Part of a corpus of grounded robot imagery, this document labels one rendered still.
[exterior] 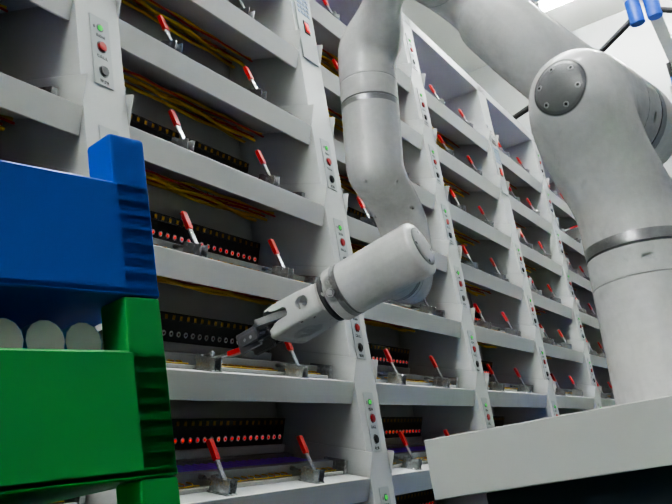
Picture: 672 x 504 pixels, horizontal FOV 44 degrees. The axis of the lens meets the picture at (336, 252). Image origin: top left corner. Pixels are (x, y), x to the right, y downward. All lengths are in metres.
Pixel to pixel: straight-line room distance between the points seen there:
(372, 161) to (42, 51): 0.55
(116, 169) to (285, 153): 1.53
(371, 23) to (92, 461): 1.03
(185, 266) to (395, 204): 0.35
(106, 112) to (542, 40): 0.65
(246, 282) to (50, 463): 1.18
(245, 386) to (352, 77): 0.54
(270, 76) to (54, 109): 0.84
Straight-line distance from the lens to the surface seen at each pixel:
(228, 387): 1.39
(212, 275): 1.43
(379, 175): 1.24
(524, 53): 1.14
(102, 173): 0.41
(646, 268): 0.96
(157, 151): 1.42
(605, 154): 0.98
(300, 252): 1.85
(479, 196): 3.22
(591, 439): 0.80
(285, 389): 1.53
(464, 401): 2.31
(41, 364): 0.36
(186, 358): 1.41
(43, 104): 1.26
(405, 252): 1.18
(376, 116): 1.27
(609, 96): 0.97
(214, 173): 1.53
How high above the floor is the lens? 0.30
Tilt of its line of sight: 16 degrees up
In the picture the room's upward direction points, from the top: 10 degrees counter-clockwise
